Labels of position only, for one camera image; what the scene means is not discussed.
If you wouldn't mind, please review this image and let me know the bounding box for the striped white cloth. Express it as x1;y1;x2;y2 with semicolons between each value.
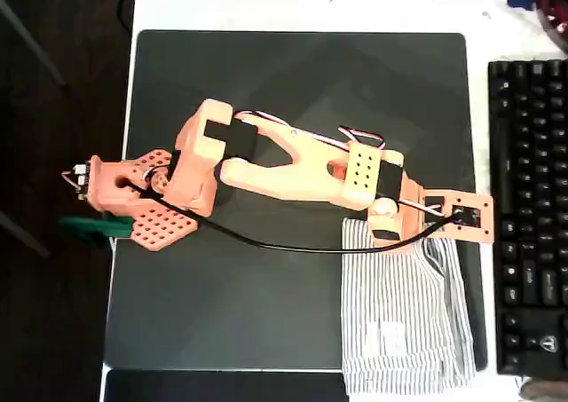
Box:
339;217;477;397

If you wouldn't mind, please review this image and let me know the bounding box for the black mechanical keyboard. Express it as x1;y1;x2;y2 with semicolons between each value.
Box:
486;59;568;375

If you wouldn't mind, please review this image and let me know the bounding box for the black desk mat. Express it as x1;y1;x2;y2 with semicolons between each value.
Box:
102;29;488;372

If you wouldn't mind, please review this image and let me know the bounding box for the brown rounded object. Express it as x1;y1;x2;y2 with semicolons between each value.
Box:
519;377;568;402

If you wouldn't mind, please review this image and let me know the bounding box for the black flat tablet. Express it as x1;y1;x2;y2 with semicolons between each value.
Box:
104;368;350;402

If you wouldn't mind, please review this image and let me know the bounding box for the dark red round basket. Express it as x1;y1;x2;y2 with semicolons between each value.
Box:
534;0;568;57

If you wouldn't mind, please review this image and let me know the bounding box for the green table clamp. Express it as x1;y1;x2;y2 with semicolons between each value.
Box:
59;215;134;247

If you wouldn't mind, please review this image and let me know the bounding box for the robot controller circuit board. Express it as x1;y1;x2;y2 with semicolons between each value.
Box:
61;160;94;201

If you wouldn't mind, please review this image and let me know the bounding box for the grey metal chair leg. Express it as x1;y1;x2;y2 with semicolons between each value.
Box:
0;210;51;257
0;0;68;88

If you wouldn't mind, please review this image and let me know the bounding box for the orange camera mount plate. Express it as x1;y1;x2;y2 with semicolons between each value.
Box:
421;188;495;246

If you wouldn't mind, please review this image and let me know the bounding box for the black camera cable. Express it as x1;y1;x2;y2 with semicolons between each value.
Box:
123;177;471;255

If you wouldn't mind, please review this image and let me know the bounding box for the white red servo wire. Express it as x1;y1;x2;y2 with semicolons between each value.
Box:
234;110;445;219

